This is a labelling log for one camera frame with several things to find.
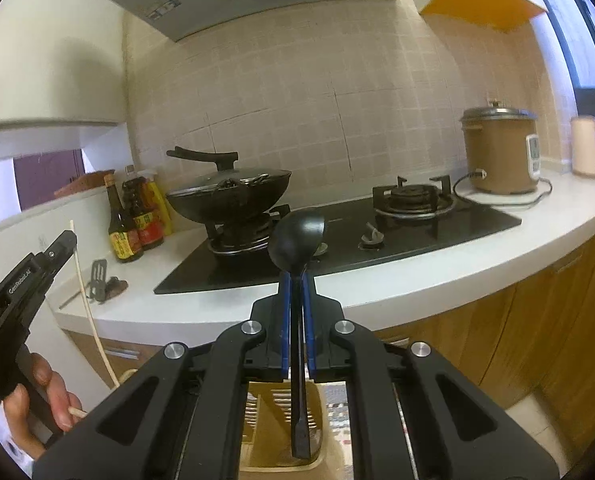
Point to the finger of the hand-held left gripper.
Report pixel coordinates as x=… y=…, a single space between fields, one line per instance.
x=61 y=250

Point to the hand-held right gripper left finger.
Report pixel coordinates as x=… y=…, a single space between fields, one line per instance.
x=285 y=330

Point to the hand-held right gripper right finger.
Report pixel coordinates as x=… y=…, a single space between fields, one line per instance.
x=309 y=345

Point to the pale wooden chopstick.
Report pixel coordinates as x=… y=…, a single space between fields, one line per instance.
x=88 y=305

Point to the black ladle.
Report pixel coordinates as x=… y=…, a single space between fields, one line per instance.
x=297 y=240

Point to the beige plastic utensil basket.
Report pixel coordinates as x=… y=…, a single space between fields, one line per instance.
x=267 y=440

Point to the person's left forearm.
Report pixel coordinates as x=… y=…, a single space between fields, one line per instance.
x=19 y=460

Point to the person's left hand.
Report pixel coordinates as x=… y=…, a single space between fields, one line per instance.
x=59 y=400

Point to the grey slotted spatula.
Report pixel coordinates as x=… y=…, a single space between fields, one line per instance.
x=98 y=275

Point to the small dark brown object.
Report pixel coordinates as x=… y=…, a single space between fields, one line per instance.
x=116 y=287

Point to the wooden tray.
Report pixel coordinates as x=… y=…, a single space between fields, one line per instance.
x=84 y=183

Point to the striped woven mat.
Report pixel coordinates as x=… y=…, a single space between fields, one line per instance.
x=337 y=410

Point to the maroon door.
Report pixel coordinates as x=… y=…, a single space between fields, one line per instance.
x=47 y=175

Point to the cooktop knob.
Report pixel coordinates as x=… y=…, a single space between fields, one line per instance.
x=321 y=249
x=372 y=240

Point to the dark sauce bottle red label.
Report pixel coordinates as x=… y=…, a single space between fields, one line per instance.
x=147 y=225

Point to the black burner grate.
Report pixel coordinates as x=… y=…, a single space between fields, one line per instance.
x=412 y=200
x=237 y=247

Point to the black glass gas cooktop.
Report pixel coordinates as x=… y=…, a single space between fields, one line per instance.
x=342 y=230

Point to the black wok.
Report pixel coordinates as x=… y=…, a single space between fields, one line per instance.
x=217 y=207

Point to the brown rice cooker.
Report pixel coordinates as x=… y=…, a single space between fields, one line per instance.
x=492 y=155

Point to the grey range hood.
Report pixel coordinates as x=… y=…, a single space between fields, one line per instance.
x=202 y=10

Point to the pink electric kettle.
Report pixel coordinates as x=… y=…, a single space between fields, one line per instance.
x=585 y=147

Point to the dark framed window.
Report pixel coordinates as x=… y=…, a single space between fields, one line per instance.
x=582 y=35

